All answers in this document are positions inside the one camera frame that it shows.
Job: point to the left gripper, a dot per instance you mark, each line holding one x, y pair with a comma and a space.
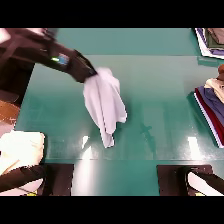
81, 67

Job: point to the white shirt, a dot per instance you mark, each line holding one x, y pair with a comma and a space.
104, 103

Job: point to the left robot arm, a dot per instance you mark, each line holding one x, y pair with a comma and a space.
30, 50

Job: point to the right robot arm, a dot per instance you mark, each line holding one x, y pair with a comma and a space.
206, 181

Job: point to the cream garment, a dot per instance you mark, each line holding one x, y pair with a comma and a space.
18, 148

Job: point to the white garment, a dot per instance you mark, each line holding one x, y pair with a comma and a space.
204, 46

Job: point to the blue garment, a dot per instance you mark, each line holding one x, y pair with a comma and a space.
210, 101

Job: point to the purple garment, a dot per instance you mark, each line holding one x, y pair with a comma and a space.
216, 52

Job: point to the beige garment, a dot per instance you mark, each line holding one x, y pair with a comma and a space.
216, 87

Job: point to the olive green garment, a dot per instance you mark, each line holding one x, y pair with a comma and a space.
215, 37

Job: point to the red garment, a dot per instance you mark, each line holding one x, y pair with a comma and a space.
213, 125

